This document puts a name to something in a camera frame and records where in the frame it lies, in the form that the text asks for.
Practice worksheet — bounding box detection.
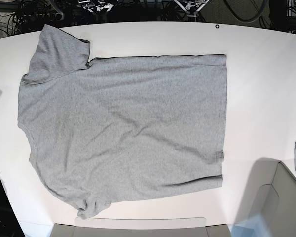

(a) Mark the grey T-shirt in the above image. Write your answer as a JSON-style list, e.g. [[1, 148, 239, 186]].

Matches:
[[18, 25, 227, 219]]

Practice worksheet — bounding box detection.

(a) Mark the grey plastic bin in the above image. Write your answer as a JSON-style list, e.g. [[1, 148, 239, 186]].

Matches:
[[229, 158, 296, 237]]

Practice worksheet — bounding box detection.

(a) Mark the black power strip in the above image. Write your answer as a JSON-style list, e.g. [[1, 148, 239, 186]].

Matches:
[[23, 13, 65, 21]]

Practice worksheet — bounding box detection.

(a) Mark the grey looped cable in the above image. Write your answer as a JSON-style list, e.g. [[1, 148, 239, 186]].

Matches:
[[223, 0, 268, 23]]

